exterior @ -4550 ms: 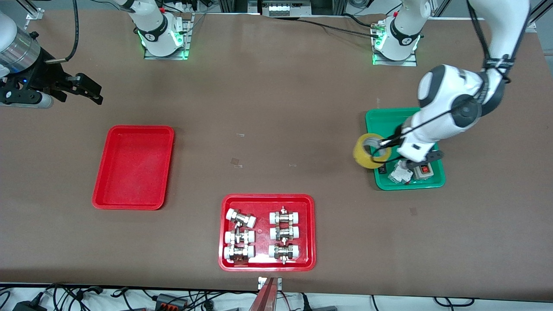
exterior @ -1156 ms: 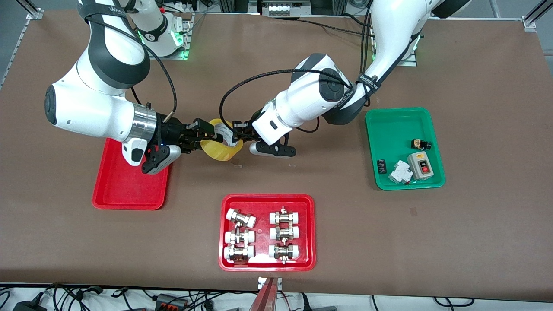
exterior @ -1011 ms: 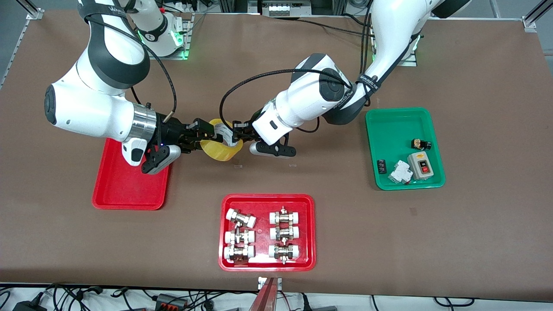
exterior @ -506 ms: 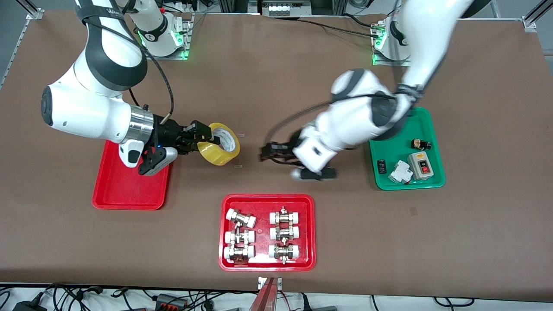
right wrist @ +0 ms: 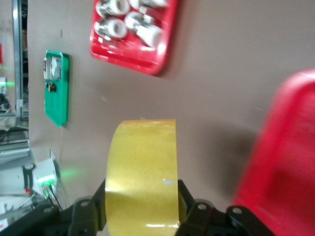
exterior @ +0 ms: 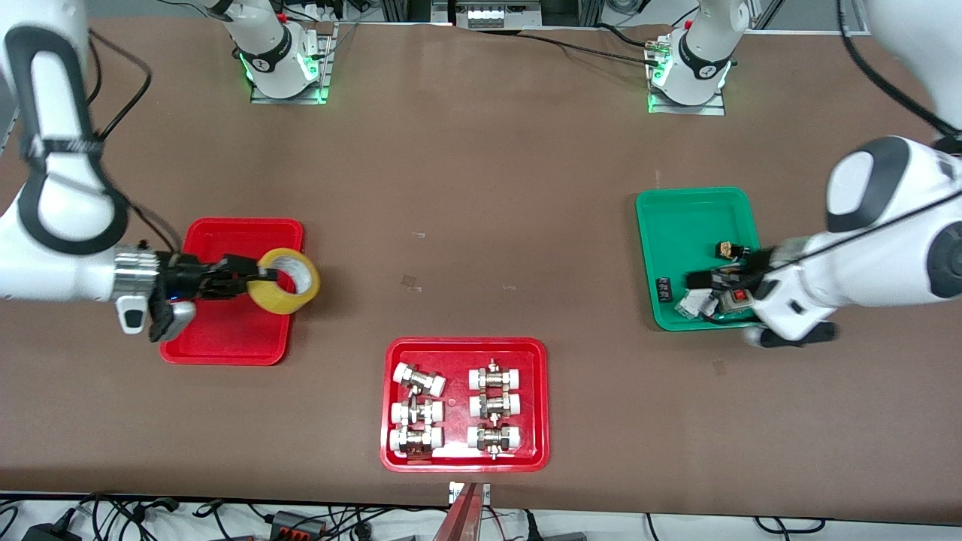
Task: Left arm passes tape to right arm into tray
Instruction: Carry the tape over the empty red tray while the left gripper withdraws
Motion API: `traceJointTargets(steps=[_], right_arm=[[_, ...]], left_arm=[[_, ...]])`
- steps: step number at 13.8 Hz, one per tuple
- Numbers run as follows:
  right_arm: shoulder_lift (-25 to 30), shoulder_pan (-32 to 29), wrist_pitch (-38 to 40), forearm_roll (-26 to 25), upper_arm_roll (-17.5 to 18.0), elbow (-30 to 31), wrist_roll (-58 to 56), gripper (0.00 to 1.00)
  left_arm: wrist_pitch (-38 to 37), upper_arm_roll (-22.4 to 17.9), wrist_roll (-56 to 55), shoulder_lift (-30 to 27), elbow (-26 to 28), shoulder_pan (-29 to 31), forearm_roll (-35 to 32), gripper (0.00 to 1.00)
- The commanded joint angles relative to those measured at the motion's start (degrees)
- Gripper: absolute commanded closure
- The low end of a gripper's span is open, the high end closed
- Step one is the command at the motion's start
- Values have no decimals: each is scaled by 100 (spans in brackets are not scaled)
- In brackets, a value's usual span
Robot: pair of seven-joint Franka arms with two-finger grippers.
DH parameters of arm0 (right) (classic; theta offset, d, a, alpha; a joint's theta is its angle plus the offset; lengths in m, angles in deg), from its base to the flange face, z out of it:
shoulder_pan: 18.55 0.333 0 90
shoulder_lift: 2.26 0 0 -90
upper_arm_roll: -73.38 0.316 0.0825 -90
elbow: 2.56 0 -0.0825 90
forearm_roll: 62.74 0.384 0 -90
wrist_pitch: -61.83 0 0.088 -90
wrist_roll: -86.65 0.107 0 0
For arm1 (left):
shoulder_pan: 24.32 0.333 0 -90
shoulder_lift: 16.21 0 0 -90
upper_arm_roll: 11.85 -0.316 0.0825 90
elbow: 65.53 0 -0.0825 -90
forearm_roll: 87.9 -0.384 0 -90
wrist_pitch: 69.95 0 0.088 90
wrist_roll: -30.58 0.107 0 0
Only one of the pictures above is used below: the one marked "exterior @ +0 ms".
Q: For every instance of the yellow clear tape roll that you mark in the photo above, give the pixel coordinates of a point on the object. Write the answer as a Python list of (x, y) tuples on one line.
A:
[(285, 300)]

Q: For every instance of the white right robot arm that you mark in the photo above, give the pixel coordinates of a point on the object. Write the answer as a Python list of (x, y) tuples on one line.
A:
[(52, 188)]

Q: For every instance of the red tray holding fittings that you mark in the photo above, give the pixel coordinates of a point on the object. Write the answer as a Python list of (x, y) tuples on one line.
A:
[(458, 402)]

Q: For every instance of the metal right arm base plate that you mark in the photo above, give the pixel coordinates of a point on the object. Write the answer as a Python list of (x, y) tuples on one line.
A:
[(323, 75)]

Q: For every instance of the white power strip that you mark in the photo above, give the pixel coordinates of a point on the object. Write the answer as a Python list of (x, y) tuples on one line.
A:
[(496, 15)]

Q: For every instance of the small black terminal block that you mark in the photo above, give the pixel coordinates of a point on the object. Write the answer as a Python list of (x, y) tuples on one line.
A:
[(663, 290)]

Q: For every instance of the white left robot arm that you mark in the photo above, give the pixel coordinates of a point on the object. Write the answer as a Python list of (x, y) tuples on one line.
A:
[(887, 263)]

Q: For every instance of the black power adapter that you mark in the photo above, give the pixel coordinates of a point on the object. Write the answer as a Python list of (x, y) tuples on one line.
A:
[(52, 532)]

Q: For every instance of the red clamp bar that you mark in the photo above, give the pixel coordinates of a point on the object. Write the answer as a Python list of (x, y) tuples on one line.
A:
[(460, 518)]

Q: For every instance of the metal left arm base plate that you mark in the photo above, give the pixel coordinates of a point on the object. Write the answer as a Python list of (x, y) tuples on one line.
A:
[(688, 109)]

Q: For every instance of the grey push button switch box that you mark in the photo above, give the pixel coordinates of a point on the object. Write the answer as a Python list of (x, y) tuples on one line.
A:
[(736, 299)]

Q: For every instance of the empty red plastic tray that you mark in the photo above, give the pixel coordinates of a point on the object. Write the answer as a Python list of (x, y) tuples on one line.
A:
[(225, 330)]

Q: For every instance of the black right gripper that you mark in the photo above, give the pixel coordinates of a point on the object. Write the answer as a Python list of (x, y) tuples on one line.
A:
[(186, 274)]

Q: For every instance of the white metal pipe fitting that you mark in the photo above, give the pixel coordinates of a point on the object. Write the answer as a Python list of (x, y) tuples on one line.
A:
[(495, 377), (418, 379), (417, 412), (495, 406), (415, 439), (494, 438)]

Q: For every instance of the small black gold connector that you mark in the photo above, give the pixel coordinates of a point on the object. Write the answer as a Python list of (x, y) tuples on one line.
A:
[(730, 250)]

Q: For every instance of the silver clamp bracket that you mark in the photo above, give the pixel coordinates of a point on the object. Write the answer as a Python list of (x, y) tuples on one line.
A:
[(485, 492)]

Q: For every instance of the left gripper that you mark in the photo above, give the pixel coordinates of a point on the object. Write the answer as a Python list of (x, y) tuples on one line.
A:
[(751, 270)]

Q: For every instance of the white circuit breaker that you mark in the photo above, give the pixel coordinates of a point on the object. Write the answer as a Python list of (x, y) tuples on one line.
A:
[(695, 304)]

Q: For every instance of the green plastic tray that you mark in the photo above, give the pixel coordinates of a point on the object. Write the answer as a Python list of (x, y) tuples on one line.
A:
[(680, 218)]

